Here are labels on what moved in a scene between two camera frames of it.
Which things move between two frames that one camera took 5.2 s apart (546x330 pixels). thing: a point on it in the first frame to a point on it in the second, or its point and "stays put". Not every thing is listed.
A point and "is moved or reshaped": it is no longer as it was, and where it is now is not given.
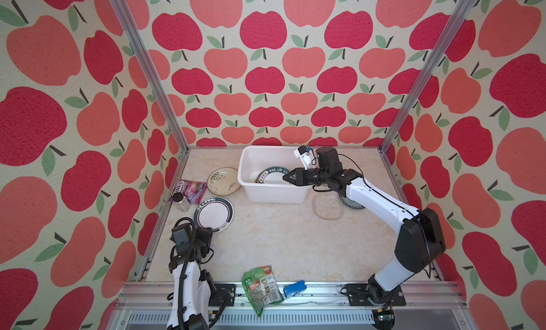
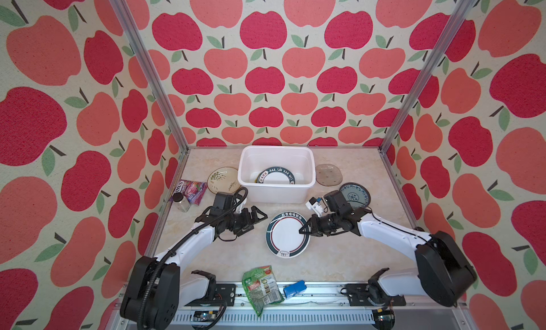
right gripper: x=299 y=176 to x=313 y=229
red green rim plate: x=215 y=213 is moved or reshaped
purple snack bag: x=194 y=191 stays put
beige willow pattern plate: x=223 y=181 stays put
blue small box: x=291 y=289 stays put
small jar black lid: x=180 y=202 stays put
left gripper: x=205 y=233 to x=248 y=222
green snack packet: x=261 y=288 stays put
